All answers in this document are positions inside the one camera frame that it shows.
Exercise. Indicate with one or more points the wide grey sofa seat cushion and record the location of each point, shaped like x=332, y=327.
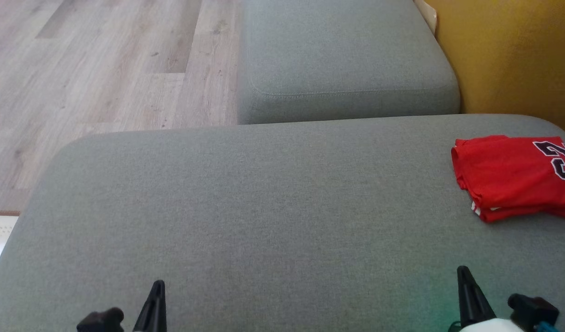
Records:
x=264, y=221

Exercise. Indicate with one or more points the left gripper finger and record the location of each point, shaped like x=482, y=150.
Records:
x=161, y=309
x=147, y=320

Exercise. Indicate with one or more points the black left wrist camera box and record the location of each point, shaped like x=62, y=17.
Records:
x=100, y=320

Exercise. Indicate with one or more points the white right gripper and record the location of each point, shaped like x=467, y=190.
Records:
x=492, y=326

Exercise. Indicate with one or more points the cream sofa label tag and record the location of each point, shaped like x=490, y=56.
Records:
x=427, y=16

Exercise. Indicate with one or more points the red shirt with white sleeves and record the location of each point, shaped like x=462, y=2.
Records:
x=503, y=170

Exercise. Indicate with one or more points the long grey sofa seat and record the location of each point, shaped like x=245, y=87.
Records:
x=347, y=55

